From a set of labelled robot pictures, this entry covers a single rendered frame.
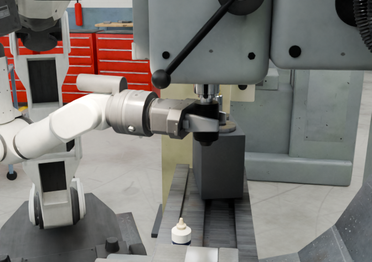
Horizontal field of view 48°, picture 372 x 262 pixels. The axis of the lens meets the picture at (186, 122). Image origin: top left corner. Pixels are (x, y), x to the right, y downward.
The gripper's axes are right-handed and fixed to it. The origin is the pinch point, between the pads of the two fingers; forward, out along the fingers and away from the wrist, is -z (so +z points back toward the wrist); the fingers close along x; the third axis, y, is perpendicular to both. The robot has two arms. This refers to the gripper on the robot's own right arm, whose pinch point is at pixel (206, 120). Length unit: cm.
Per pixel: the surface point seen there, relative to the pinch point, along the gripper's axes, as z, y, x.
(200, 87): 0.5, -6.6, -2.4
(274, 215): 7, 123, 194
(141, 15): 10.4, -18.6, -4.8
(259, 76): -10.4, -10.0, -7.0
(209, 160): 8.1, 20.7, 30.9
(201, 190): 9.8, 29.6, 30.1
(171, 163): 70, 80, 159
